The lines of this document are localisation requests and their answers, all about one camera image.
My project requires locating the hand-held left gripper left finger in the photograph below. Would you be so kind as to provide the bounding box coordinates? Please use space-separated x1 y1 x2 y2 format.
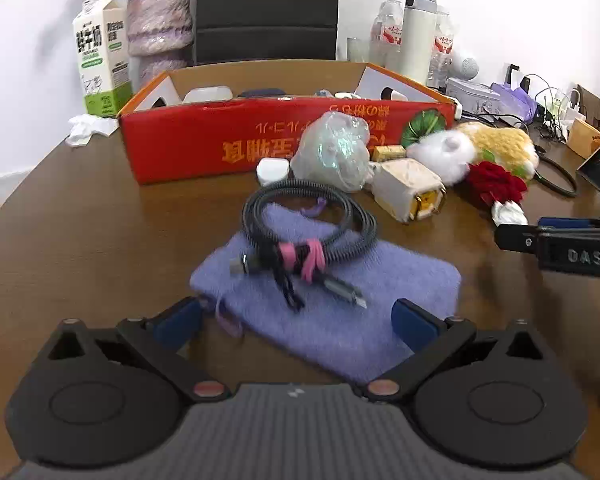
44 297 231 404

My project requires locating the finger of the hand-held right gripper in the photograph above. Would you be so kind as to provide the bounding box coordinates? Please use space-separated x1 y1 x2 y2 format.
537 216 600 234
494 223 543 257

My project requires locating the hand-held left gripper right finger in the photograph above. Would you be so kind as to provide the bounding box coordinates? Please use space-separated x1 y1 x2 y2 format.
363 298 550 404

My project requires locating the purple knitted cloth pouch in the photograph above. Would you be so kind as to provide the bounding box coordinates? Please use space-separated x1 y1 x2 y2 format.
190 202 463 386

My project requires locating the red rose flower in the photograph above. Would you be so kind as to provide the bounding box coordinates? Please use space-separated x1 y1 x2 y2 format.
467 161 530 226

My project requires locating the white and yellow plush toy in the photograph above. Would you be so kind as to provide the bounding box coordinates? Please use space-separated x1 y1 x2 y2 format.
406 122 541 183

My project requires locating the cable with pink ties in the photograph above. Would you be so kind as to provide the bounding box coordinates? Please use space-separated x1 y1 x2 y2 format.
229 180 379 313

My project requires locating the cream crushed carton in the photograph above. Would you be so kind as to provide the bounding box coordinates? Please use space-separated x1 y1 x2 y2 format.
371 158 448 224

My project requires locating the small yellow box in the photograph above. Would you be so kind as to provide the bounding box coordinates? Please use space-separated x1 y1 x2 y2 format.
371 145 407 162

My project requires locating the small white case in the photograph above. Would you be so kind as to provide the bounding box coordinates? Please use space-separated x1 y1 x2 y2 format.
256 157 288 187

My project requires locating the red cardboard box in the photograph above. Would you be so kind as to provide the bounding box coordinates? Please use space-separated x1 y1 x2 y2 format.
117 62 457 186

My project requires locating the clear plastic bag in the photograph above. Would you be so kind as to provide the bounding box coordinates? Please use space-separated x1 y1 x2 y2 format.
291 111 373 193

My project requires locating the wooden desktop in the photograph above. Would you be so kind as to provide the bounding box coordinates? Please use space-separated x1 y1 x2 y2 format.
0 60 600 480

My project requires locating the black stand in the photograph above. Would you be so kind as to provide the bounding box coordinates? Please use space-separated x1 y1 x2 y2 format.
576 127 600 206

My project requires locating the small wooden box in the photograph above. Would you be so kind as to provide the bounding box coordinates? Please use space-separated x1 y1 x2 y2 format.
566 117 600 158

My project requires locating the brown cardboard piece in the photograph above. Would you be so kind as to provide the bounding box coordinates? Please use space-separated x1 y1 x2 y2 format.
577 85 600 126

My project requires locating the purple plastic bag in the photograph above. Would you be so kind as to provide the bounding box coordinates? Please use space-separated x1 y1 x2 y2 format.
491 81 538 123

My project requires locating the pale patterned tin box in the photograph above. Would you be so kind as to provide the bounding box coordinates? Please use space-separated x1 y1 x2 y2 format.
446 77 503 117

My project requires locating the white round device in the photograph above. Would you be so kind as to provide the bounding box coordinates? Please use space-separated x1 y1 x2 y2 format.
450 50 481 81

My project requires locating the crumpled white tissue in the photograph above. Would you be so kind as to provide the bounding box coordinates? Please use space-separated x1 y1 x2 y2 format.
65 113 121 147

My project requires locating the white thermos flask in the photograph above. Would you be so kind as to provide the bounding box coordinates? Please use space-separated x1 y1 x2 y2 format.
399 0 438 86

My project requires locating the white power bank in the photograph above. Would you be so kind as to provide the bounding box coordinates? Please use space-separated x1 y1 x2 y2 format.
182 86 234 104

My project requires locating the clear glass cup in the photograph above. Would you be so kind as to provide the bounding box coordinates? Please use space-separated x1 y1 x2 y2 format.
346 36 372 63

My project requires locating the white and green milk carton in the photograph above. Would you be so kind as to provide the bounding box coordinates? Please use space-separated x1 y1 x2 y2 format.
72 0 133 118

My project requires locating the purple textured vase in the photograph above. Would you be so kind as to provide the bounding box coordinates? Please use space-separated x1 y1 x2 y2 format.
126 0 195 93

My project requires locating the black paper bag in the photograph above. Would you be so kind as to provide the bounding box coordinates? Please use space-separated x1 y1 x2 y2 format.
192 0 341 66

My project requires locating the black loop cable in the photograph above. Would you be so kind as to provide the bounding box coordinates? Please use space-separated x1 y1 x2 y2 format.
532 145 579 198

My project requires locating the tangle of charging cables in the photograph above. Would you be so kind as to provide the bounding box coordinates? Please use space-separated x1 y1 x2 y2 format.
522 74 586 141

